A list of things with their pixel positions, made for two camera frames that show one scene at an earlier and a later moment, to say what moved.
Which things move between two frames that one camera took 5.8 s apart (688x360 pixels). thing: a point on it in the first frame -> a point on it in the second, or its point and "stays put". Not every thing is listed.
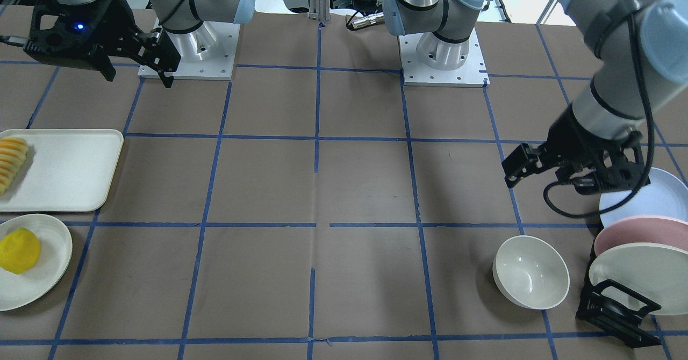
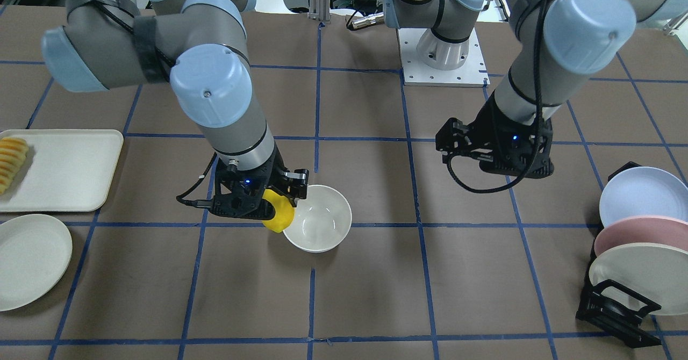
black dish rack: x=615 y=318 stays put
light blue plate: x=666 y=195 stays put
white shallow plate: x=56 y=240 stays put
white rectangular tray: x=65 y=170 stays put
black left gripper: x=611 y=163 -> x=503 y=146
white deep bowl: x=531 y=273 -> x=321 y=222
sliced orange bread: x=13 y=155 stays put
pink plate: x=643 y=229 stays put
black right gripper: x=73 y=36 -> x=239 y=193
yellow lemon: x=19 y=251 -> x=284 y=214
